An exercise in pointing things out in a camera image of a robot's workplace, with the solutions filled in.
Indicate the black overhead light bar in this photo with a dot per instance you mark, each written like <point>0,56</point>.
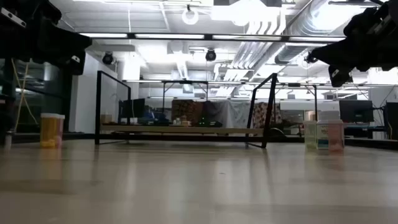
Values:
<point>169,36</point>

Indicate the cardboard box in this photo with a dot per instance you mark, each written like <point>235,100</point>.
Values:
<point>106,119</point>

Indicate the floral print cloth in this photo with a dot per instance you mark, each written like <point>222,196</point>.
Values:
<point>261,115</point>

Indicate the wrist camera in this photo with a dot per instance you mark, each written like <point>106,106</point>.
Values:
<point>380,25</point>
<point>12,17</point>

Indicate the yellow-green translucent pill vial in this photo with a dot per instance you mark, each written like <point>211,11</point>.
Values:
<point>310,135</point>

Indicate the silver ventilation duct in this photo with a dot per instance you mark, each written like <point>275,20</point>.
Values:
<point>292,53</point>

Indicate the black metal rig frame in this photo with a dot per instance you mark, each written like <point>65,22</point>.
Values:
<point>186,81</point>

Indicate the black aluminium rig frame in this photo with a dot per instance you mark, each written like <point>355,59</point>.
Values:
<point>77,136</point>

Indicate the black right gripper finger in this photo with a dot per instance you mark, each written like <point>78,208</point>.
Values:
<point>339,76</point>
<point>339,53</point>

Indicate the white cylinder foot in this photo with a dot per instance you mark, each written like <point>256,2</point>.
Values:
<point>8,140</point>

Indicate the black ceiling camera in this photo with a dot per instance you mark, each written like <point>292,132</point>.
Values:
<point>211,55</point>
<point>108,58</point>

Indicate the brown patterned cloth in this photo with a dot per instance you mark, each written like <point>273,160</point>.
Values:
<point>186,110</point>

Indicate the white melatonin bottle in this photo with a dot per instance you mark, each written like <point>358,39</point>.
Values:
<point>322,137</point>

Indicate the white cloth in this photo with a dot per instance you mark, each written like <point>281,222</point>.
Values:
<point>239,113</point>

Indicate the grey cloth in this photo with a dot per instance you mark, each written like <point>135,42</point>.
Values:
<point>216,112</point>

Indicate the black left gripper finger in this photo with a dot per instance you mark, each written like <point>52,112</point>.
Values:
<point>77,63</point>
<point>66,43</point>

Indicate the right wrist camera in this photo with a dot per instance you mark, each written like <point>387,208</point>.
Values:
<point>380,25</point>

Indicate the black monitor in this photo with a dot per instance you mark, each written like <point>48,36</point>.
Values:
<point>392,119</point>
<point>136,108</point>
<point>356,111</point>

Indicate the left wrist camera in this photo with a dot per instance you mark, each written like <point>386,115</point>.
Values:
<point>12,17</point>

